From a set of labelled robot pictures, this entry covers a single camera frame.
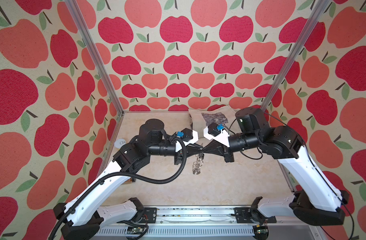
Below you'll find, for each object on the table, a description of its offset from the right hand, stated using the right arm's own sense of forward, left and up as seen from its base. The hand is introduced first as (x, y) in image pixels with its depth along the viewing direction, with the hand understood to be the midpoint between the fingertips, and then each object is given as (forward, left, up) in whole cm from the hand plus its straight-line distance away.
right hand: (208, 146), depth 55 cm
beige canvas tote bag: (+43, +2, -32) cm, 53 cm away
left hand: (-2, +2, +1) cm, 3 cm away
